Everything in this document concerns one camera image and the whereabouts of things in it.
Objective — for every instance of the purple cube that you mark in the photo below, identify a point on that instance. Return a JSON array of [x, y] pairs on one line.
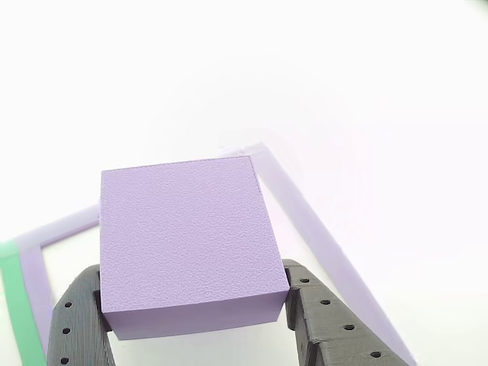
[[187, 236]]

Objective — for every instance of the green square frame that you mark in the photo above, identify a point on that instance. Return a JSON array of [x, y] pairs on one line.
[[19, 305]]

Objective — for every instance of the purple square frame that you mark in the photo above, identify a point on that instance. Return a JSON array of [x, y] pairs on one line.
[[305, 225]]

